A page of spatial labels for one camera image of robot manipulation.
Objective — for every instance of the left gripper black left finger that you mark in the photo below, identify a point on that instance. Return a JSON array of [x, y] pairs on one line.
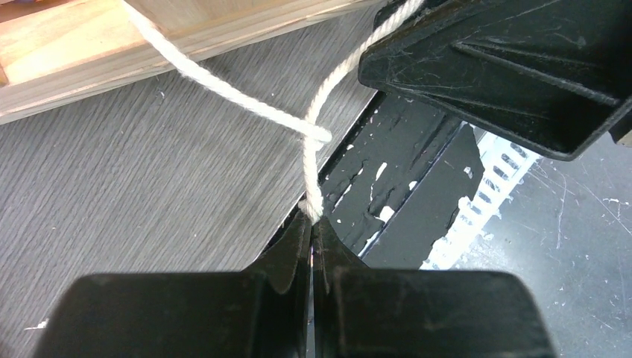
[[260, 311]]

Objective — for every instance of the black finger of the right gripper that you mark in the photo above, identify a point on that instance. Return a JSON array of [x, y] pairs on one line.
[[551, 76]]

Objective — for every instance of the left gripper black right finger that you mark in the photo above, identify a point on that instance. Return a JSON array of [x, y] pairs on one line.
[[372, 312]]

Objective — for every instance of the pink printed cushion with ties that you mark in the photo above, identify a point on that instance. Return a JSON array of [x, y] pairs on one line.
[[313, 136]]

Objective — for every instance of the wooden slatted pet bed frame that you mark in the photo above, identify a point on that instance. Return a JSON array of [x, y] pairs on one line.
[[54, 53]]

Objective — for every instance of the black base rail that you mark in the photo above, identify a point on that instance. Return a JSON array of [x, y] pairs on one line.
[[412, 187]]

